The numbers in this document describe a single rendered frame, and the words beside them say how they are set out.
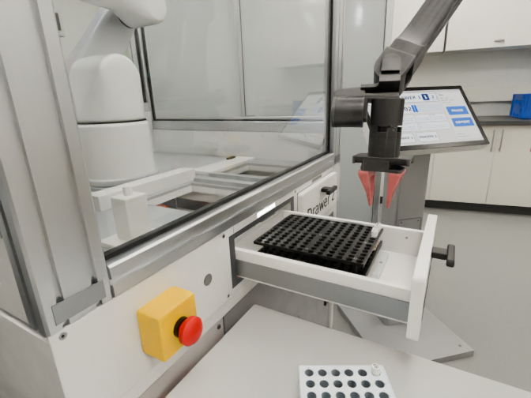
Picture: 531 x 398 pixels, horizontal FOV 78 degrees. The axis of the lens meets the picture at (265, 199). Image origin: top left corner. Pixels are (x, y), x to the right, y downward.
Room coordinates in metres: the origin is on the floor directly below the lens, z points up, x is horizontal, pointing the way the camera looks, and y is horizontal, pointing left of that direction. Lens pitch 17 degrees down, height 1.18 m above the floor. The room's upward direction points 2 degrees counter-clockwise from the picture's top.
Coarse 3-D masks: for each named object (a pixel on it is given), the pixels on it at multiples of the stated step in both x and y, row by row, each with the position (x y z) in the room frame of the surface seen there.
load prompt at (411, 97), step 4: (412, 92) 1.47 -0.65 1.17; (416, 92) 1.47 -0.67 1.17; (420, 92) 1.47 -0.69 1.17; (424, 92) 1.48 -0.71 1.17; (428, 92) 1.48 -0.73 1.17; (432, 92) 1.49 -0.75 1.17; (400, 96) 1.44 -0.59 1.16; (404, 96) 1.45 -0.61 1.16; (408, 96) 1.45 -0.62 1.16; (412, 96) 1.45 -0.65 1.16; (416, 96) 1.46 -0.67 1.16; (420, 96) 1.46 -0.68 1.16; (424, 96) 1.46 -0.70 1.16; (428, 96) 1.47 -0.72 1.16; (432, 96) 1.47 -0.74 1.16; (436, 96) 1.47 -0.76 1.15; (408, 100) 1.43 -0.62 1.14; (412, 100) 1.44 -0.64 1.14; (416, 100) 1.44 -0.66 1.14; (420, 100) 1.44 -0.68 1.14; (424, 100) 1.45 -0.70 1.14; (428, 100) 1.45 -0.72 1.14; (432, 100) 1.45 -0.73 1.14; (436, 100) 1.46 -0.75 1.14
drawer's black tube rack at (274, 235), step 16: (288, 224) 0.70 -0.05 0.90; (304, 224) 0.69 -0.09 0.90; (320, 224) 0.68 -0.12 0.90; (336, 224) 0.68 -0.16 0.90; (352, 224) 0.68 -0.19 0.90; (256, 240) 0.61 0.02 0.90; (272, 240) 0.62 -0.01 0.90; (288, 240) 0.61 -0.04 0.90; (304, 240) 0.60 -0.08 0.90; (320, 240) 0.61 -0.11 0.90; (336, 240) 0.60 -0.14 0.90; (352, 240) 0.59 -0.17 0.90; (288, 256) 0.60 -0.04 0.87; (304, 256) 0.59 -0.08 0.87; (320, 256) 0.54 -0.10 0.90; (336, 256) 0.53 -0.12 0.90; (352, 256) 0.53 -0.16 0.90; (352, 272) 0.52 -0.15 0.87
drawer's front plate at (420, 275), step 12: (432, 216) 0.63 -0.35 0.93; (432, 228) 0.57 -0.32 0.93; (432, 240) 0.52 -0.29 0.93; (420, 252) 0.48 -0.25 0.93; (420, 264) 0.44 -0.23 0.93; (420, 276) 0.41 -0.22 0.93; (420, 288) 0.40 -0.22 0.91; (420, 300) 0.40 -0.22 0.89; (420, 312) 0.40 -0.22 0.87; (408, 324) 0.41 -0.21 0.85; (420, 324) 0.42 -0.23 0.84; (408, 336) 0.41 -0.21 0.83
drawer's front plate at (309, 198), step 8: (328, 176) 1.02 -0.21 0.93; (336, 176) 1.07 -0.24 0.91; (312, 184) 0.93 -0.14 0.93; (320, 184) 0.94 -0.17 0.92; (328, 184) 1.00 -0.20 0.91; (336, 184) 1.08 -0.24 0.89; (304, 192) 0.85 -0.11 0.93; (312, 192) 0.89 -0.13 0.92; (320, 192) 0.94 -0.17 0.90; (336, 192) 1.08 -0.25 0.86; (304, 200) 0.84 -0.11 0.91; (312, 200) 0.89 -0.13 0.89; (320, 200) 0.94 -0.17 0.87; (336, 200) 1.08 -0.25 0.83; (304, 208) 0.84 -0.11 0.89; (312, 208) 0.89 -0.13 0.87; (328, 208) 1.01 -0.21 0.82
